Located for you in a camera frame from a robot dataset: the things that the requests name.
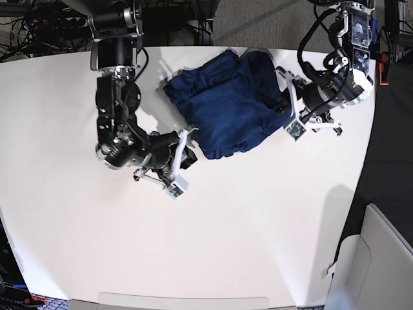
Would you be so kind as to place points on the white plastic bin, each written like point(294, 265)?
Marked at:
point(373, 269)

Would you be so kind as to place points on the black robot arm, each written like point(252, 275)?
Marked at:
point(344, 79)
point(117, 29)

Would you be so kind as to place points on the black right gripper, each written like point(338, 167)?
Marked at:
point(156, 152)

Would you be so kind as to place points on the blue long-sleeve T-shirt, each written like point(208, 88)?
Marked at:
point(231, 101)

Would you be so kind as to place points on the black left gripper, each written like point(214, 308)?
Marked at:
point(312, 96)

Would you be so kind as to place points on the black box with label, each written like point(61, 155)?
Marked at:
point(11, 297)

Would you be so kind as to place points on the red clamp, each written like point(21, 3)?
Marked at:
point(383, 68)

